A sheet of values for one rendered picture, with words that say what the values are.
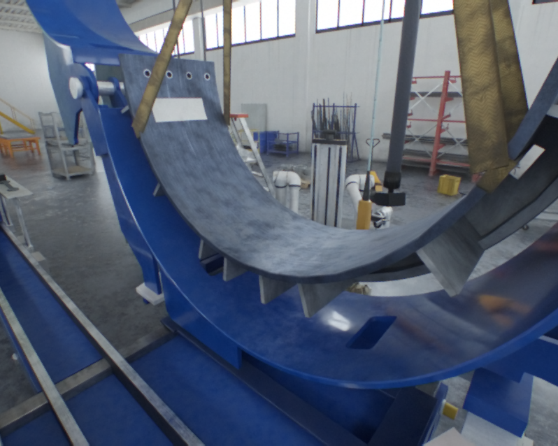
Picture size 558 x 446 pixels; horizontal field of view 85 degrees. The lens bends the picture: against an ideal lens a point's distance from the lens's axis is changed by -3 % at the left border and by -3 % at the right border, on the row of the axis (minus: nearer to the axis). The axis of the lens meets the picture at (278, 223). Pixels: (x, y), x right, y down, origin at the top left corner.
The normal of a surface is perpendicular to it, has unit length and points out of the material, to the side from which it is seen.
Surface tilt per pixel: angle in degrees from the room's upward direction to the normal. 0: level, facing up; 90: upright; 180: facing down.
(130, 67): 88
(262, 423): 0
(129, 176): 65
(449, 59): 90
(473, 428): 0
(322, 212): 90
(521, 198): 90
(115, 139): 77
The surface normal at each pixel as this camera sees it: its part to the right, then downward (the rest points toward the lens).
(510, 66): -0.48, 0.44
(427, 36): -0.65, 0.27
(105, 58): 0.76, 0.27
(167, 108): 0.72, -0.01
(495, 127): -0.89, -0.04
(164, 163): 0.61, -0.34
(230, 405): 0.00, -0.93
